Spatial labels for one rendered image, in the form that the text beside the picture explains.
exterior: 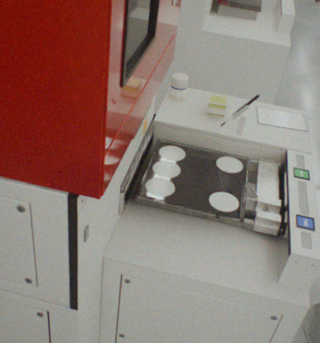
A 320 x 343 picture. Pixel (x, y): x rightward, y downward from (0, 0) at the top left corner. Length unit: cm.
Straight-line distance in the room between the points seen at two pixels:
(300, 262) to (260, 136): 61
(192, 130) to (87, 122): 94
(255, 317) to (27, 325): 68
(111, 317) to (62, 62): 102
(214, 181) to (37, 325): 75
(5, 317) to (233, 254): 71
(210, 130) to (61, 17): 107
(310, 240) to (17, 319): 88
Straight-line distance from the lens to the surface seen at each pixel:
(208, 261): 140
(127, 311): 153
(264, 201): 153
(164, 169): 158
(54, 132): 87
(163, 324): 154
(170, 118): 176
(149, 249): 139
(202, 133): 173
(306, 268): 135
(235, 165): 168
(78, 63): 78
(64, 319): 130
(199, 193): 150
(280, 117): 194
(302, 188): 157
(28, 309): 133
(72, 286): 117
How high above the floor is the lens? 184
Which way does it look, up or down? 37 degrees down
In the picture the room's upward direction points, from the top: 8 degrees clockwise
